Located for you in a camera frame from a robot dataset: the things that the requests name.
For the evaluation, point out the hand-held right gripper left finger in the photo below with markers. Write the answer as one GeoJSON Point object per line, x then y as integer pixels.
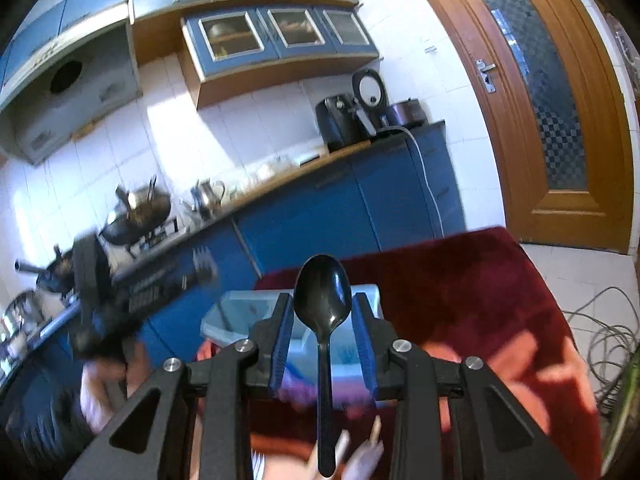
{"type": "Point", "coordinates": [282, 345]}

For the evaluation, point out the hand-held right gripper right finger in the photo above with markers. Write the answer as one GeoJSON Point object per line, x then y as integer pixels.
{"type": "Point", "coordinates": [364, 345]}

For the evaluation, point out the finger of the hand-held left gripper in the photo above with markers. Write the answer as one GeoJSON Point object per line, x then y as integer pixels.
{"type": "Point", "coordinates": [175, 280]}

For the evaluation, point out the light blue plastic container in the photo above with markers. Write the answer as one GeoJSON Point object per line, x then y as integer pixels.
{"type": "Point", "coordinates": [240, 310]}

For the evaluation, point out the black plastic spoon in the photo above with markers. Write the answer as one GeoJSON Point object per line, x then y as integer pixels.
{"type": "Point", "coordinates": [322, 290]}

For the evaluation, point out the person's left hand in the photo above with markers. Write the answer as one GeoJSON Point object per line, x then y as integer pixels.
{"type": "Point", "coordinates": [100, 395]}

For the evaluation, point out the gas stove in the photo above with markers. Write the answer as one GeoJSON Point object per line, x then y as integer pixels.
{"type": "Point", "coordinates": [160, 237]}

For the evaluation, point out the black frying pan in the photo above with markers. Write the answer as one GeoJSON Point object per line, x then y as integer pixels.
{"type": "Point", "coordinates": [50, 275]}

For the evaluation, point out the dark wok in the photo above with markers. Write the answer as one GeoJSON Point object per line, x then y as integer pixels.
{"type": "Point", "coordinates": [145, 210]}

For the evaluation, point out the shiny metal pot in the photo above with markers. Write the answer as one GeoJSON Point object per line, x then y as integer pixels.
{"type": "Point", "coordinates": [20, 320]}

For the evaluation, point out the metal kettle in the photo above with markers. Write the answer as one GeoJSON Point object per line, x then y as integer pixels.
{"type": "Point", "coordinates": [205, 197]}

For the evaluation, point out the dark red cloth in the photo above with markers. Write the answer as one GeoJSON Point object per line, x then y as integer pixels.
{"type": "Point", "coordinates": [450, 285]}

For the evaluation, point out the blue lower cabinets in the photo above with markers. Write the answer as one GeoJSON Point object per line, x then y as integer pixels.
{"type": "Point", "coordinates": [310, 210]}

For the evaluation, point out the wooden cutting board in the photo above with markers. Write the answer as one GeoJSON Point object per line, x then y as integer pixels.
{"type": "Point", "coordinates": [340, 155]}

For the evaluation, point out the grey range hood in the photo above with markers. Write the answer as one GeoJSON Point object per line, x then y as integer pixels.
{"type": "Point", "coordinates": [75, 105]}

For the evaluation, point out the black air fryer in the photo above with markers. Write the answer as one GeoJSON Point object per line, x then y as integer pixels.
{"type": "Point", "coordinates": [335, 120]}

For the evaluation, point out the dark slow cooker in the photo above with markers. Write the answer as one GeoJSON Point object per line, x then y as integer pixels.
{"type": "Point", "coordinates": [407, 112]}

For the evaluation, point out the wooden door with glass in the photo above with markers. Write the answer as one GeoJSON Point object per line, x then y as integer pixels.
{"type": "Point", "coordinates": [520, 160]}

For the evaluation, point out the black rice cooker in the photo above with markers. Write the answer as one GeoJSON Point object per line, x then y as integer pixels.
{"type": "Point", "coordinates": [370, 87]}

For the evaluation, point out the green plant stalks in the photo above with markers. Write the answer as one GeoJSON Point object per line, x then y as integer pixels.
{"type": "Point", "coordinates": [622, 420]}

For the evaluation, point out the blue glass-door wall cabinet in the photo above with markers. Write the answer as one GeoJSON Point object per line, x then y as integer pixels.
{"type": "Point", "coordinates": [235, 67]}

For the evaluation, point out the metal wall hook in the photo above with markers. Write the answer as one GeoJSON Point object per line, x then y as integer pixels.
{"type": "Point", "coordinates": [431, 48]}

